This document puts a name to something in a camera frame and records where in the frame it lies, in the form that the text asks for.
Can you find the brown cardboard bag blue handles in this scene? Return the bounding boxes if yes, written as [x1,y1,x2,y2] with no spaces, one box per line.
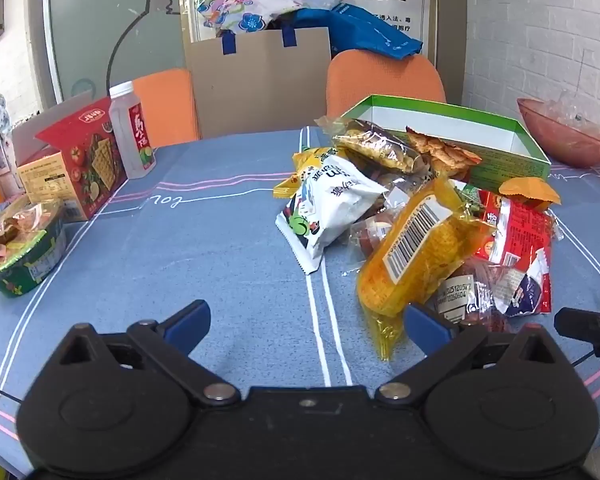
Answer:
[182,27,333,138]

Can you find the clear plastic wrap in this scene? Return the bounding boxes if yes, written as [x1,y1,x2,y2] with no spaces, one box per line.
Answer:
[535,91,600,133]

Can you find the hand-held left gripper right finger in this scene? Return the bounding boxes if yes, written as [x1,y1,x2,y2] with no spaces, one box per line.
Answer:
[375,303,573,407]

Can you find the red snack packet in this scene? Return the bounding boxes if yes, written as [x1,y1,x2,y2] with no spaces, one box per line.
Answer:
[475,190,564,267]

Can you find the dark sausage packet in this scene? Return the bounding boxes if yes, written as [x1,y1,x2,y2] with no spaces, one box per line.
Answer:
[430,260,512,333]

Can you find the red cracker box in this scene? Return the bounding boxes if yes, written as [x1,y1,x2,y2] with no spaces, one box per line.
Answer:
[11,97,128,222]

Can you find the pink bowl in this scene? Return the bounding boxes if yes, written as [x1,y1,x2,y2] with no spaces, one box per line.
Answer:
[517,97,600,169]

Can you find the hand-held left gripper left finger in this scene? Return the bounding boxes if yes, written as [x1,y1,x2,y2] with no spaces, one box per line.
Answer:
[54,300,242,408]

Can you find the green cardboard box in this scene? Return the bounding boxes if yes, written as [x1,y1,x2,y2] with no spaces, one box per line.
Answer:
[341,95,552,193]

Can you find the clear drink bottle red label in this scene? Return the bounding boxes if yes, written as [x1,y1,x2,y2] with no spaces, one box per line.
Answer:
[109,81,157,181]

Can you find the yellow snack packet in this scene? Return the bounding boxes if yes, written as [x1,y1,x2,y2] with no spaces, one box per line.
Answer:
[273,146,351,201]

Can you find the red crisps packet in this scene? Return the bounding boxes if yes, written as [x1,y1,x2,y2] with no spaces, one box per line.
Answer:
[405,127,482,181]

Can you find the red and blue packet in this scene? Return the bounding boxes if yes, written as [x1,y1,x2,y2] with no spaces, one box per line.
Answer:
[495,247,553,317]

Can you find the white snack packet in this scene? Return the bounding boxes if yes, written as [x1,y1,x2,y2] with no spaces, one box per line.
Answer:
[276,155,388,275]

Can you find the brown nut snack packet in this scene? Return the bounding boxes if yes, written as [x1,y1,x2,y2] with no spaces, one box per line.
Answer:
[315,116,427,176]

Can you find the blue striped tablecloth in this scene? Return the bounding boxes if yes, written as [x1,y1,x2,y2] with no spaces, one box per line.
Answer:
[0,127,600,476]

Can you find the orange packet with barcode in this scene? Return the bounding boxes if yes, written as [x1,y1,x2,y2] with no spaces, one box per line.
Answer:
[356,177,496,361]

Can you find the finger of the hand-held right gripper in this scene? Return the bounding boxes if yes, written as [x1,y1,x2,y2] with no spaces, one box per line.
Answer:
[554,308,600,381]

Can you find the orange chair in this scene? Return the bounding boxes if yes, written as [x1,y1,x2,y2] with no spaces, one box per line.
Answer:
[326,50,447,118]
[132,68,201,148]

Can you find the blue plastic bag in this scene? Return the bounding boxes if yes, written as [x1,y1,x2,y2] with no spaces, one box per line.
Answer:
[292,2,424,60]

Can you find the small green wrapper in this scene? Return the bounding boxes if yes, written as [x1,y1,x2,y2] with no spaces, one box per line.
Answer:
[455,182,483,213]

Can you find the instant noodle bowl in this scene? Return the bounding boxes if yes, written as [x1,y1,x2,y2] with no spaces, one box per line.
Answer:
[0,197,67,298]

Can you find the clear packet of brown snacks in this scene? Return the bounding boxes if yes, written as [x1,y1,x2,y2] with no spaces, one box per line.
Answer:
[347,210,406,261]

